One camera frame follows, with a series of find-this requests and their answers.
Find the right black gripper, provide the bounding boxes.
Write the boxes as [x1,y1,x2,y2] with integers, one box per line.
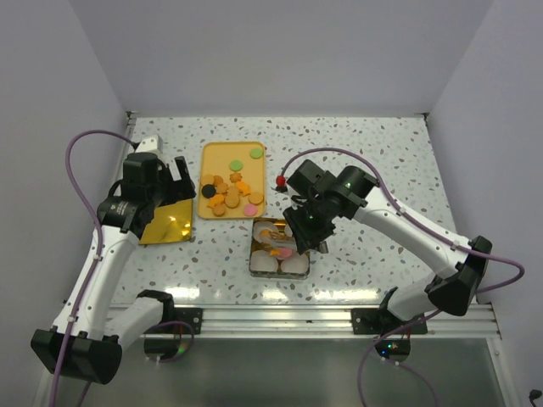
[284,196,337,254]

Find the metal serving tongs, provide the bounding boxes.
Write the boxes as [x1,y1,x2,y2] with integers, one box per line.
[276,232,329,254]

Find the gold tin lid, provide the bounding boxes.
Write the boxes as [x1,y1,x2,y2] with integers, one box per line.
[139,199,193,245]

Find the pink round cookie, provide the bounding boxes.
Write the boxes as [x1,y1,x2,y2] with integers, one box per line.
[244,203,258,216]
[278,248,294,259]

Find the round tan biscuit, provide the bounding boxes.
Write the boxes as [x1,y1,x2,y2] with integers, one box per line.
[249,192,264,205]
[224,194,240,209]

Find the green round cookie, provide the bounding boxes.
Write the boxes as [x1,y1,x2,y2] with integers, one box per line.
[249,148,264,159]
[229,159,244,171]

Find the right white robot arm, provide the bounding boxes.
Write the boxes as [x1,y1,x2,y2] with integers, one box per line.
[283,159,492,334]

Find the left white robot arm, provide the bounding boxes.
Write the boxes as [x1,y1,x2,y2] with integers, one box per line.
[31,135,195,384]

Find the black sandwich cookie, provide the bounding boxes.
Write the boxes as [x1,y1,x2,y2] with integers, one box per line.
[201,184,216,199]

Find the white paper cup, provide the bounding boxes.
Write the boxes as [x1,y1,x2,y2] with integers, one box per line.
[281,254,310,276]
[252,221,279,248]
[249,250,278,273]

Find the square cookie tin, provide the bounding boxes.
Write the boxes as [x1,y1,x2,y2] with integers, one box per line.
[249,218,311,280]

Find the yellow plastic tray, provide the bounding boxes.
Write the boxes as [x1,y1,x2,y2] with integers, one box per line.
[197,141,266,220]

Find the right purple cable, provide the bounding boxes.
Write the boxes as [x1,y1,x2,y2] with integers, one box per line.
[282,147,527,407]

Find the aluminium frame rail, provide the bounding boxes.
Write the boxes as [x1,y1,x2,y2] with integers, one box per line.
[101,303,497,340]

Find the right black mounting bracket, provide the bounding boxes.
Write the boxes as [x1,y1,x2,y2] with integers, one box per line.
[350,308,408,336]

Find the black mounting bracket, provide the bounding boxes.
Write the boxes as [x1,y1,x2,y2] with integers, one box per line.
[350,308,408,336]
[174,307,204,335]

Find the left black mounting bracket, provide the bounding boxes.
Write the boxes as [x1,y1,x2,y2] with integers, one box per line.
[174,307,204,335]

